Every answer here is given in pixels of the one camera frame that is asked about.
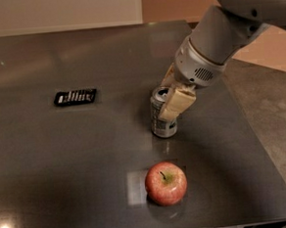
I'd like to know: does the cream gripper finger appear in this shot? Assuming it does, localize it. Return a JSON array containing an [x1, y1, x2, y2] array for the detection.
[[158, 86, 196, 121], [161, 64, 176, 87]]

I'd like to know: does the silver 7up soda can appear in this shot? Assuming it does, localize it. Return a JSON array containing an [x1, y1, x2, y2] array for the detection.
[[148, 85, 180, 140]]

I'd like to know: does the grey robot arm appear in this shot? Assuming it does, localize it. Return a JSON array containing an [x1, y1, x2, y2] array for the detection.
[[158, 0, 286, 121]]

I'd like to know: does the black rxbar chocolate bar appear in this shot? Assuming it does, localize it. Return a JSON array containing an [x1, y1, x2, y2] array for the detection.
[[54, 88, 97, 107]]

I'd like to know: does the red apple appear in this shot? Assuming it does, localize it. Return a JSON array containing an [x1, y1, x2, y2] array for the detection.
[[145, 161, 187, 206]]

